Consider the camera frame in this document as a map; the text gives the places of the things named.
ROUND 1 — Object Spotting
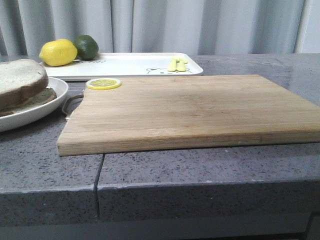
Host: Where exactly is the white round plate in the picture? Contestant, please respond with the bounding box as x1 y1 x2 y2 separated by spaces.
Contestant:
0 77 69 132

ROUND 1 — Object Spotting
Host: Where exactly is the white bread slice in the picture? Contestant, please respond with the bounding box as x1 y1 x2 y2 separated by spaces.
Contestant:
0 59 49 110

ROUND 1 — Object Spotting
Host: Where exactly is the white rectangular tray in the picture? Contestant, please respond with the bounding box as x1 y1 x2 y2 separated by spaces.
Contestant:
41 52 203 82

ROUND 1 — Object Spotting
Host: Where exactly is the wooden cutting board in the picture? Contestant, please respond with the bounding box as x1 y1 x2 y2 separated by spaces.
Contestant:
57 75 320 156

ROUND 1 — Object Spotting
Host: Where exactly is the lemon slice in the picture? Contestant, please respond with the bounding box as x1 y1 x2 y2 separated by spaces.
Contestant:
86 78 122 90

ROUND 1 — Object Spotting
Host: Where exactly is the grey curtain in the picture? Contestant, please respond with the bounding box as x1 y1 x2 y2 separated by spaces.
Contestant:
0 0 320 56

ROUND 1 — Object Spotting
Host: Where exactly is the green lime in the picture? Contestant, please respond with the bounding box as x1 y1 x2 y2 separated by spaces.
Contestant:
74 35 99 61

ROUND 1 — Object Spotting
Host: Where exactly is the yellow lemon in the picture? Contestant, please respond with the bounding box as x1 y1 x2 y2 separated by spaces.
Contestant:
39 38 78 67

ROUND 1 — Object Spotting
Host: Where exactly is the metal cutting board handle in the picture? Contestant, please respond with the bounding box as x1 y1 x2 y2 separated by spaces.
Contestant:
61 92 84 121

